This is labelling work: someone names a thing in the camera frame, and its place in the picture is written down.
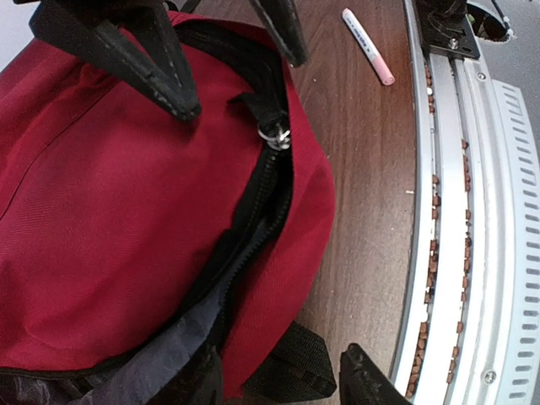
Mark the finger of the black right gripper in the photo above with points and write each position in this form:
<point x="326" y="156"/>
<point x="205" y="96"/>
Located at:
<point x="131" y="40"/>
<point x="281" y="19"/>

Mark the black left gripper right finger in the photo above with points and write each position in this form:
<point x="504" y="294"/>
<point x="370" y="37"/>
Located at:
<point x="361" y="382"/>

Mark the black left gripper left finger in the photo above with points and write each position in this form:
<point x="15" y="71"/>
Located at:
<point x="199" y="382"/>

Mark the red backpack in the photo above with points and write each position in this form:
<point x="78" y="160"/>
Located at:
<point x="131" y="239"/>

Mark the pink white pen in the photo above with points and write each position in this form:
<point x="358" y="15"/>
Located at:
<point x="368" y="47"/>

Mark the aluminium front rail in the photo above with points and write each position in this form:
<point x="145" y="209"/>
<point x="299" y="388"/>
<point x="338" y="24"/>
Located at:
<point x="470" y="321"/>

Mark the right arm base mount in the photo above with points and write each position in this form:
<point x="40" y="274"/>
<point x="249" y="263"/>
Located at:
<point x="453" y="28"/>

